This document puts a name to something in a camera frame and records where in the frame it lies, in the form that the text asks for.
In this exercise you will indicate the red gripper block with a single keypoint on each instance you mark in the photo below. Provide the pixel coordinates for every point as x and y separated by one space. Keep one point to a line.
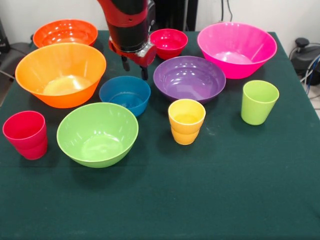
147 56

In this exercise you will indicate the small blue bowl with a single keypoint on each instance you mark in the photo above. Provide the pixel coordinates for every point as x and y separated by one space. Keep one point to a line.
125 87

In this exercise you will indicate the large orange bowl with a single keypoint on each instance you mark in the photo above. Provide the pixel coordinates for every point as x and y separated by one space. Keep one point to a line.
62 97

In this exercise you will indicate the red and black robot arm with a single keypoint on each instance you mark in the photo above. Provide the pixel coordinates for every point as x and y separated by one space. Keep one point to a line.
127 30

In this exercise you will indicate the small red-pink bowl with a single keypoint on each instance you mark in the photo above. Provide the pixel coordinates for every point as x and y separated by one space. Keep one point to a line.
170 47

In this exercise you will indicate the purple bowl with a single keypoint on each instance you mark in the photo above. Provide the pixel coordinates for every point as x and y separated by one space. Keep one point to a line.
187 82

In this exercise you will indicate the red-orange bowl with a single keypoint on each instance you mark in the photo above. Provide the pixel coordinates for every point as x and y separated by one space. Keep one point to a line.
65 32

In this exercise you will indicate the lime green bowl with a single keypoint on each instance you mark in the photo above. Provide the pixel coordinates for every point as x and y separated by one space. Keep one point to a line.
97 140

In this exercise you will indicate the yellow cup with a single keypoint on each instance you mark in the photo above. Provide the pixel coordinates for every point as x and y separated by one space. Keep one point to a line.
186 132

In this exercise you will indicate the large pink bowl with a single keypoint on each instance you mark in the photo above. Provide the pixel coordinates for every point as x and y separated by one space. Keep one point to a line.
237 45

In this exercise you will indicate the red-pink cup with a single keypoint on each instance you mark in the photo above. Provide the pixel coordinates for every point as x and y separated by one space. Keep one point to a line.
27 140

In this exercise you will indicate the lime green cup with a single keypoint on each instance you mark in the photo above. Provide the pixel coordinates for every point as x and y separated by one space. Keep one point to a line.
258 110

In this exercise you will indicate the black device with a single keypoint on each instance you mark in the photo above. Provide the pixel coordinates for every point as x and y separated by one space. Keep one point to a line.
3 37

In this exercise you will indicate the dark green tablecloth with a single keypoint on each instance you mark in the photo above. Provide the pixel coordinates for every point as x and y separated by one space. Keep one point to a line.
225 187

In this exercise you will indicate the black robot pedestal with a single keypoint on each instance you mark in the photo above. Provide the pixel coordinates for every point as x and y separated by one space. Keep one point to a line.
172 15

